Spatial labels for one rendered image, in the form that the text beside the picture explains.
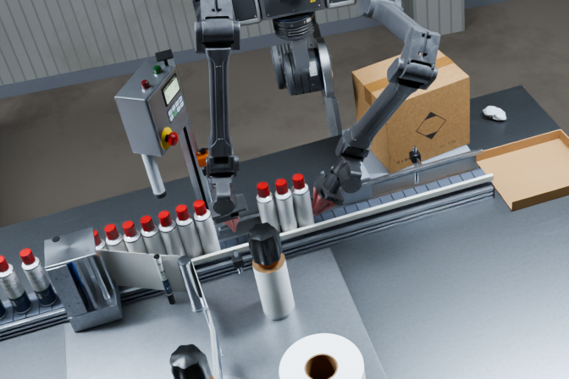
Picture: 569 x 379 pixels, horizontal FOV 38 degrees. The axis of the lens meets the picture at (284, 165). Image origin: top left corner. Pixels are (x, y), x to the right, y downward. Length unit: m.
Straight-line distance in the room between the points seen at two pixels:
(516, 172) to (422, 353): 0.77
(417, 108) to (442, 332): 0.73
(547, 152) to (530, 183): 0.16
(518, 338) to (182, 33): 3.33
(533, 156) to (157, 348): 1.35
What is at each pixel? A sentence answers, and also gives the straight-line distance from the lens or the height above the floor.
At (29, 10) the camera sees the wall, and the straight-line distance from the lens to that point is 5.06.
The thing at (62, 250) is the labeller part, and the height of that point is 1.14.
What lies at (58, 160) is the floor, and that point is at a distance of 4.64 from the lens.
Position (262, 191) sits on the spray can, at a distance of 2.36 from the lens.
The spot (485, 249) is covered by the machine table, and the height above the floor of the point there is 0.83.
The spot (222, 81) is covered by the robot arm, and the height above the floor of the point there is 1.51.
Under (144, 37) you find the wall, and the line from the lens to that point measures 5.08.
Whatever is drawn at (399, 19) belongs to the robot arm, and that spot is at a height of 1.50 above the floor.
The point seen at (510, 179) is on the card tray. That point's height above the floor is 0.83.
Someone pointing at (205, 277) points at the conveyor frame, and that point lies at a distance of 2.49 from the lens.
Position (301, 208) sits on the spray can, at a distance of 2.42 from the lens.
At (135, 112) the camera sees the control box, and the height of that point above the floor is 1.43.
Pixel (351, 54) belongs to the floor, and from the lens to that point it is 4.93.
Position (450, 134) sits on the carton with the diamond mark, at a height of 0.92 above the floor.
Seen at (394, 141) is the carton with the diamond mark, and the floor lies 0.98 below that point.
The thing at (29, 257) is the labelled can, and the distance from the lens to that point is 2.41.
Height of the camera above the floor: 2.60
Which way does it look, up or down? 39 degrees down
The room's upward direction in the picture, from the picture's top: 11 degrees counter-clockwise
